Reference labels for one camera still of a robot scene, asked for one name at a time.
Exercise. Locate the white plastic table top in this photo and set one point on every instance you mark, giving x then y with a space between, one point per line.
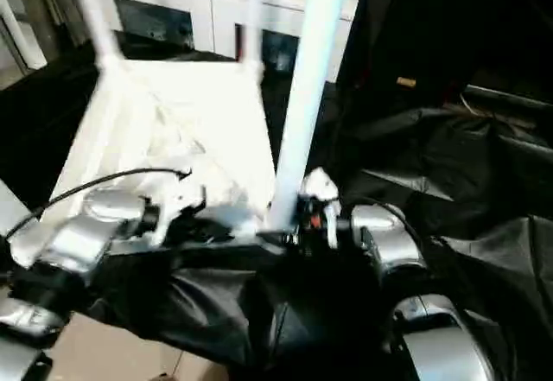
151 117

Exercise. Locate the white plastic table leg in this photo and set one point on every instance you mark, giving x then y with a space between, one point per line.
311 74
252 14
13 208
97 14

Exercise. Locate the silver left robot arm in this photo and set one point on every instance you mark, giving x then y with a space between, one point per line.
82 234

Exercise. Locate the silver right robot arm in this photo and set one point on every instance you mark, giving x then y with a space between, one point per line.
389 243

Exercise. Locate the black mat cover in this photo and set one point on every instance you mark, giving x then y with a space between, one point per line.
475 182

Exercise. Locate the small white cup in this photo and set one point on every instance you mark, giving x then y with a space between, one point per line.
283 59

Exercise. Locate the small tan block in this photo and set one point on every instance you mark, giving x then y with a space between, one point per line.
406 81

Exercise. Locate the long black pole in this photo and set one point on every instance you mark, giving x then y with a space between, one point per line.
510 98

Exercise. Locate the grey metal rack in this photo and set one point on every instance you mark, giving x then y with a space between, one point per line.
39 9

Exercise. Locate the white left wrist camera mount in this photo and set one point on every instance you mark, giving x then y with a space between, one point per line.
177 199

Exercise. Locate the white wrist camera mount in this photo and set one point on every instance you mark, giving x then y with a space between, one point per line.
177 199
322 186

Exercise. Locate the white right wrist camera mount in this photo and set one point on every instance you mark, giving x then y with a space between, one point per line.
322 186

